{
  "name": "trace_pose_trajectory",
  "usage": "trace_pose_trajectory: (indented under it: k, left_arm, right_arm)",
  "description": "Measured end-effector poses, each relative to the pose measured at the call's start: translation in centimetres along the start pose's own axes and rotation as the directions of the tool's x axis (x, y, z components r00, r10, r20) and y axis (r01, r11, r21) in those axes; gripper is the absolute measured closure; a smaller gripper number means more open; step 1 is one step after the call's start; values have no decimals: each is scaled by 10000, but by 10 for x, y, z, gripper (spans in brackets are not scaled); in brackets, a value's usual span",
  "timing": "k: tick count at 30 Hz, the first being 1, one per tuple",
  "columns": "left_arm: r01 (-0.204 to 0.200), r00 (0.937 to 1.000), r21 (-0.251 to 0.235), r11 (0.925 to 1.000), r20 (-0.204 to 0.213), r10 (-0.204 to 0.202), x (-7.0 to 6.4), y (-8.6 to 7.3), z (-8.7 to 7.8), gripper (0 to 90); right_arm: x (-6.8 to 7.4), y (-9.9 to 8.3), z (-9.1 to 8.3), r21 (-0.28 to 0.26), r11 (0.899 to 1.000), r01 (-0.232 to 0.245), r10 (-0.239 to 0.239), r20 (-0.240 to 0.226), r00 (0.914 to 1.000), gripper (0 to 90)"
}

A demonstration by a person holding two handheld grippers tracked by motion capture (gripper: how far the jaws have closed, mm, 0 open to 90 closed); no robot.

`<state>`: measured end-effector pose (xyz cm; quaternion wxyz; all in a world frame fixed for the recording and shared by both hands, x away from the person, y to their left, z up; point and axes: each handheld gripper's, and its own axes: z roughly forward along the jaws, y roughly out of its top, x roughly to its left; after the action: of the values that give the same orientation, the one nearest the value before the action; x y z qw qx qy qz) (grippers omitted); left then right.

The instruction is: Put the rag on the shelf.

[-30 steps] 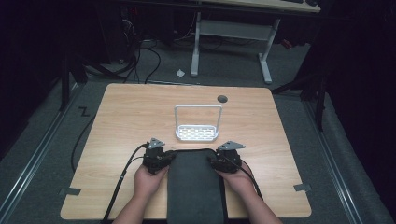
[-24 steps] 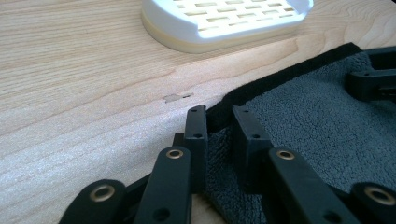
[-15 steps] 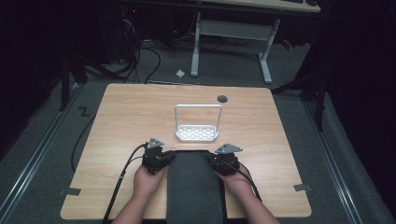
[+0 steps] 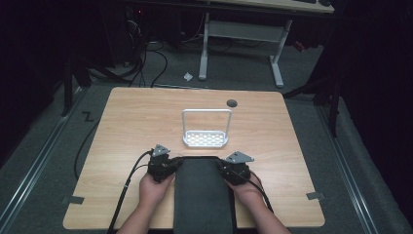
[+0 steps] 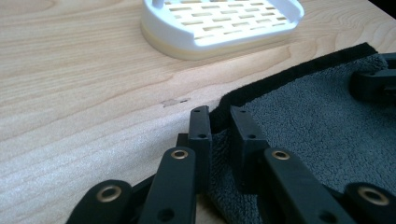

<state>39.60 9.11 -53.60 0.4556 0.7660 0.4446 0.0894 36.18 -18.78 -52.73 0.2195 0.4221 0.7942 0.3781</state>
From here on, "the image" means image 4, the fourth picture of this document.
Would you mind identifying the grey tape piece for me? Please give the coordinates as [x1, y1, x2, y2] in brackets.
[306, 191, 326, 201]
[61, 195, 86, 206]

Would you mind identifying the metal floor rail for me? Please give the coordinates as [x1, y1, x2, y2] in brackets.
[315, 104, 380, 234]
[0, 87, 86, 228]

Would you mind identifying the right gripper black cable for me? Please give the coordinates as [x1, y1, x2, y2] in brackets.
[239, 171, 275, 215]

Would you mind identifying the black floor cable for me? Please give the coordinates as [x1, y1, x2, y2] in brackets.
[73, 119, 100, 181]

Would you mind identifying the black metal stand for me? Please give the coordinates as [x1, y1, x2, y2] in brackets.
[282, 72, 343, 138]
[60, 55, 94, 117]

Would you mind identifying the white-framed desk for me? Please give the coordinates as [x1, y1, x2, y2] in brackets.
[198, 0, 336, 89]

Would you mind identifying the grey and yellow cloth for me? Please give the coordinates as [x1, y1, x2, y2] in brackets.
[172, 155, 238, 234]

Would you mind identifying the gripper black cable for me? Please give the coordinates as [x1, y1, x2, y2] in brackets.
[106, 149, 154, 234]
[239, 171, 275, 215]

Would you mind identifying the person's left hand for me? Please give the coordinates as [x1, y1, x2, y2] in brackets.
[137, 172, 176, 210]

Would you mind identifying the white wire rack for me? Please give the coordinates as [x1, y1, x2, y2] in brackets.
[181, 107, 234, 149]

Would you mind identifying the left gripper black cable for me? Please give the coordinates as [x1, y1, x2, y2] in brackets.
[106, 149, 154, 234]

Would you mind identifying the bundle of black cables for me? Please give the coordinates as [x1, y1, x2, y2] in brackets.
[91, 19, 169, 89]

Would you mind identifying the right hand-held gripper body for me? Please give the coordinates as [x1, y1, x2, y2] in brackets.
[224, 150, 255, 187]

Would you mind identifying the person's right hand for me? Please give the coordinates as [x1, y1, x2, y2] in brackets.
[226, 173, 265, 211]

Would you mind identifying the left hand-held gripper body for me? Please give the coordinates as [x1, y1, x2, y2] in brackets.
[147, 143, 178, 183]

